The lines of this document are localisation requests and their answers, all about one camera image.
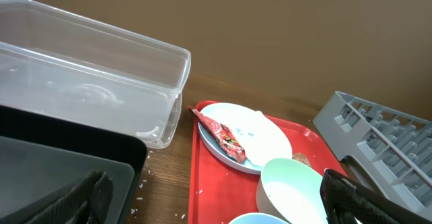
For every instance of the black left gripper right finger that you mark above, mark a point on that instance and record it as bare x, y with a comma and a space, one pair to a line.
347, 202

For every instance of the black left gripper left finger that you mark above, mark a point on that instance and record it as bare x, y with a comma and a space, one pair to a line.
85, 200

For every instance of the green bowl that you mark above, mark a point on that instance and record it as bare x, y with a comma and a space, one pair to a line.
290, 190

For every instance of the brown sweet potato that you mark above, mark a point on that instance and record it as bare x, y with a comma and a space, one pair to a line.
300, 157

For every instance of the small blue bowl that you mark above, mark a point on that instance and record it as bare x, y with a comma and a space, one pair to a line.
257, 218

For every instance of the light blue plate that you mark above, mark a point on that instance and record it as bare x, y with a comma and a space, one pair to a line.
216, 146

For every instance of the red snack wrapper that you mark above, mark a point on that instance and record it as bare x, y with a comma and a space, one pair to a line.
222, 135

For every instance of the grey dishwasher rack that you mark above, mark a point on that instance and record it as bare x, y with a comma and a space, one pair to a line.
389, 151

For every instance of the black rectangular tray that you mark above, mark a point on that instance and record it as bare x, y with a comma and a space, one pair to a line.
41, 154

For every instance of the clear plastic storage bin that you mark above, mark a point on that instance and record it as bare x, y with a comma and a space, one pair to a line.
63, 65

